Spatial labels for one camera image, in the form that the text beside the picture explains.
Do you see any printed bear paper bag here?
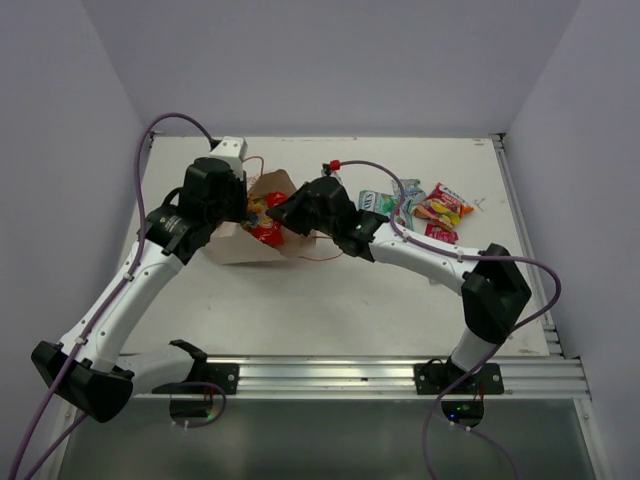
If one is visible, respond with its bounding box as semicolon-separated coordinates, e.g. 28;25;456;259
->
202;169;340;265

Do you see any large red candy bag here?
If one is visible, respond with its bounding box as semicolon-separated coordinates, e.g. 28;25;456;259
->
264;191;289;209

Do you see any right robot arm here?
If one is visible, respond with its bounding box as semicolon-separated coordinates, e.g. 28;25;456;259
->
267;177;531;393

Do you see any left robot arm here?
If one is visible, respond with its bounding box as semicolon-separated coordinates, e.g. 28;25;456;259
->
31;155;247;423

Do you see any green Fox's mint bag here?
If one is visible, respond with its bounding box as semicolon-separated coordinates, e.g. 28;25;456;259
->
358;190;398;217

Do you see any orange fruit candy bag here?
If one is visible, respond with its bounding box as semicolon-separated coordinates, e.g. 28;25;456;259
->
412;182;474;232

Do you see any silver blue snack packet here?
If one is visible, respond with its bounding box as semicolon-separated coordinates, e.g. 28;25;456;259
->
391;179;427;230

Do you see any red pink snack packet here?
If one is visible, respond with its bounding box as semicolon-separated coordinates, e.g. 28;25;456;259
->
425;223;459;245

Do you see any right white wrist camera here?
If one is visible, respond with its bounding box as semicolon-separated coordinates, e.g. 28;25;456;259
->
321;160;343;185

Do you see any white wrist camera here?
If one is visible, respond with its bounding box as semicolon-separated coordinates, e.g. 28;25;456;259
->
209;136;248;180
321;160;343;185

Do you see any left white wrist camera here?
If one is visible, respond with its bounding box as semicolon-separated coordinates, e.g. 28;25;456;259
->
209;136;248;180

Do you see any aluminium front rail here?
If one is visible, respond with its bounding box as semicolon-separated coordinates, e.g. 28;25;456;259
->
64;354;586;401

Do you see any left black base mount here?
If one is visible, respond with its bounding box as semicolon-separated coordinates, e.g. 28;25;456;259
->
151;340;240;429

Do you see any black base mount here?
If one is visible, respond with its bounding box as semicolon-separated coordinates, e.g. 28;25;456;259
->
151;340;240;429
413;359;505;428

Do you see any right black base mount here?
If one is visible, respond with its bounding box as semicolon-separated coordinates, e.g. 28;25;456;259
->
413;359;505;428

